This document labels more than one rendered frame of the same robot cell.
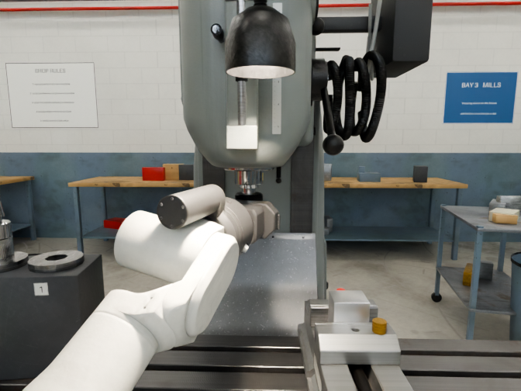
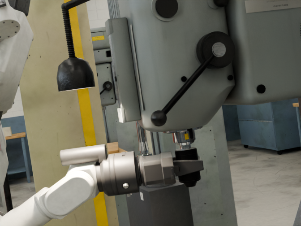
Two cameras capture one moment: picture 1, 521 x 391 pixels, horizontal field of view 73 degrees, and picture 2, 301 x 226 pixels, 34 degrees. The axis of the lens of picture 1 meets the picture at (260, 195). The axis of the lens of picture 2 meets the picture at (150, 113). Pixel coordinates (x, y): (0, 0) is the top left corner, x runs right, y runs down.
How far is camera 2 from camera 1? 1.00 m
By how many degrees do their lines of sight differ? 74
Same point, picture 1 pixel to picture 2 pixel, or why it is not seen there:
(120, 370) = (24, 213)
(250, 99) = (118, 92)
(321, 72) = (199, 49)
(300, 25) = (143, 34)
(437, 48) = not seen: outside the picture
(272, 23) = (59, 71)
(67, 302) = (148, 207)
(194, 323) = (47, 207)
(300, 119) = (153, 98)
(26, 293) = (139, 197)
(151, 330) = (37, 204)
